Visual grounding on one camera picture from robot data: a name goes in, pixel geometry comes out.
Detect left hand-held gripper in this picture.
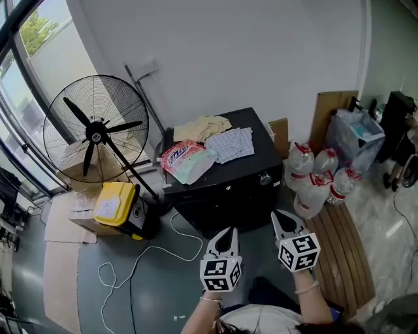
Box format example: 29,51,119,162
199,227,243,294

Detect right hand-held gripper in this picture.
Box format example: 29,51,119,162
270,210,321,273

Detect black washing machine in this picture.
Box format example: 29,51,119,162
161,107,284,241

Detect person's left forearm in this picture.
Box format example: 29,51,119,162
181,291,226,334

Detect person's right forearm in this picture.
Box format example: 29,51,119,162
292,267,334,326

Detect clear water bottle red cap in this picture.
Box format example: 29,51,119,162
283,142,315,192
313,147,340,179
328,162,362,206
293,172,334,220

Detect wooden slatted board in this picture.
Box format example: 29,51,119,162
302,204,376,322

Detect person's white shirt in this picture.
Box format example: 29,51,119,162
218,303,303,334

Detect small leaning cardboard piece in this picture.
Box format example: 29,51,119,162
267,117,291,160

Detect pink detergent bag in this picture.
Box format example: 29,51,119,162
160,140,217,185

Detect blue and black box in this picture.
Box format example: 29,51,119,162
326,301,346,322

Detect checked cloth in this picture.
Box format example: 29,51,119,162
204,127,255,165

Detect black bin with yellow lid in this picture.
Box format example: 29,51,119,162
93,181,157,241

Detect large leaning cardboard sheet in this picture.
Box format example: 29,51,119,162
308,90,360,156

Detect beige cloth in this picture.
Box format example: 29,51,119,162
172,114,233,144

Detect brown cardboard box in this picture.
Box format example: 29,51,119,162
68,192,108,237

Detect black cabinet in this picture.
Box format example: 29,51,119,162
375,91,417,164

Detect flat cardboard floor sheet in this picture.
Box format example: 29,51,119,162
44,195,98,245
43,241,82,333

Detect large beige box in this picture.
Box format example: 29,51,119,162
61,143,131,190

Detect dark hanging garment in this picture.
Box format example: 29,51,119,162
0,168,20,209

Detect black-framed window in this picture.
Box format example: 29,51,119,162
0,0,99,200

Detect thin black floor cable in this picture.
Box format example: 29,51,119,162
391,190,418,255

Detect white cable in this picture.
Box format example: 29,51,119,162
97,211,204,334

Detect black pedestal fan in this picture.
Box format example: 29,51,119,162
42,74,172,216

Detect grey wall pipe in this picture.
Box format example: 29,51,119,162
123,61,166,157

